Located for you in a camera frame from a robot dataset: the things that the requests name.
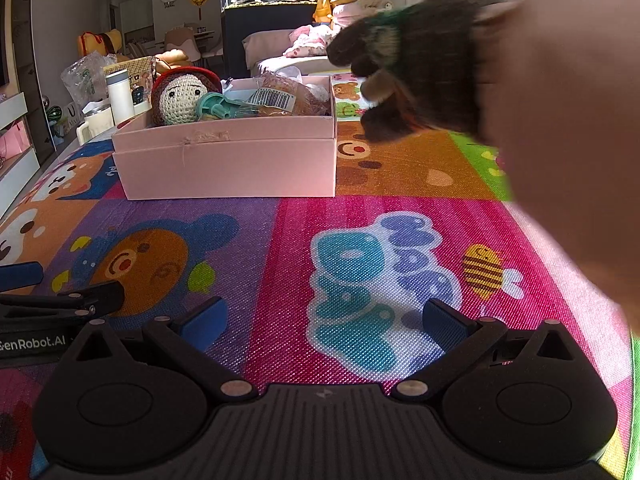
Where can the person's right forearm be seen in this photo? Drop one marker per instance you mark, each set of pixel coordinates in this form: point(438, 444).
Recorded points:
point(575, 135)

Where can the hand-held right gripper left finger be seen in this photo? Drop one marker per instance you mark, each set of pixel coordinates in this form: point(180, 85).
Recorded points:
point(205, 322)

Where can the white mug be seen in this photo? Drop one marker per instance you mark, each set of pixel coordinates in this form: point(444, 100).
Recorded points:
point(97, 122)

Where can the white paper bag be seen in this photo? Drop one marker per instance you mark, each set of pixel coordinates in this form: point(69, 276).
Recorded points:
point(72, 116)

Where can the folded pink blanket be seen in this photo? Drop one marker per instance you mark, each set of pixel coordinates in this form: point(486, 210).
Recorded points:
point(350, 12)

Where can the colourful cartoon play mat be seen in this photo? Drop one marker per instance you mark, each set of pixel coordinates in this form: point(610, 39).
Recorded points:
point(300, 240)

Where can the large yellow duck plush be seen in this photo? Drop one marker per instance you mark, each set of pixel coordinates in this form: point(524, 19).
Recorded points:
point(97, 42)

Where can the white television cabinet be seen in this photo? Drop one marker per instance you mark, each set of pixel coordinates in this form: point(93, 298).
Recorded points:
point(15, 170)

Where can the woven basket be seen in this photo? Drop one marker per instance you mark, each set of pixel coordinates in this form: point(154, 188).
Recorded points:
point(140, 67)

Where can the bread bun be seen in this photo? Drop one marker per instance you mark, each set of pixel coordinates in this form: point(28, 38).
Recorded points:
point(300, 102)

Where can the crochet doll with red hat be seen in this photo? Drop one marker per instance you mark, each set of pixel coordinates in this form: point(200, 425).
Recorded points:
point(182, 97)

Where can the teal plastic toy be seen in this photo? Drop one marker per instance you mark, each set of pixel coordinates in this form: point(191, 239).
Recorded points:
point(212, 105)

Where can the clear plastic bag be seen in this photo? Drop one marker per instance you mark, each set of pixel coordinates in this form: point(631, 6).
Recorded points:
point(82, 77)

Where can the orange plush toy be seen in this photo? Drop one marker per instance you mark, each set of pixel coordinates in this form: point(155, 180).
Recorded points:
point(323, 10)

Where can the pink patterned clothes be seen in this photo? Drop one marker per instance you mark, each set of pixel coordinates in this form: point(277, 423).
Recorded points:
point(310, 42)

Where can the beige sofa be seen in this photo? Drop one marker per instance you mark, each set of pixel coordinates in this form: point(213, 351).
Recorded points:
point(280, 65)

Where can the pink paper bag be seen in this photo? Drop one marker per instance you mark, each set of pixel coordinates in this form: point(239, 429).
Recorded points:
point(12, 140)

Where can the person's right hand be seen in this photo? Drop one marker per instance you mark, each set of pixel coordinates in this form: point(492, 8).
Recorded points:
point(425, 60)

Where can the orange armchair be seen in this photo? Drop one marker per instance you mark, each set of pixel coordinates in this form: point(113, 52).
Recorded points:
point(172, 57)

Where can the black fish tank cabinet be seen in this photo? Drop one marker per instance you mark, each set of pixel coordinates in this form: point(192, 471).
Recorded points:
point(237, 42)

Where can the green striped ball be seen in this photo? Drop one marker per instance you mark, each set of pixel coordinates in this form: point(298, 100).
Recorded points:
point(53, 113)

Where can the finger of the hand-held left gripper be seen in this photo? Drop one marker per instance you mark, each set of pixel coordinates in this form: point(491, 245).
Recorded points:
point(20, 276)
point(100, 296)

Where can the black television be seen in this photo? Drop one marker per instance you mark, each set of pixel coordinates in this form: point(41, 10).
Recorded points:
point(3, 40)

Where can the white thermos bottle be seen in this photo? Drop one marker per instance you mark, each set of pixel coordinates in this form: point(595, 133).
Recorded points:
point(120, 97)

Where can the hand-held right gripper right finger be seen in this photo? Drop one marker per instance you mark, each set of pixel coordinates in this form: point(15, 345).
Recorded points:
point(442, 322)

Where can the beige dining chair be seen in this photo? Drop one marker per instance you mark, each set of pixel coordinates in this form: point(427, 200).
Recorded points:
point(182, 39)

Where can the pink cardboard box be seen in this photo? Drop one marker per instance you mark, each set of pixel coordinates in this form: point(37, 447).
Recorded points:
point(225, 170)

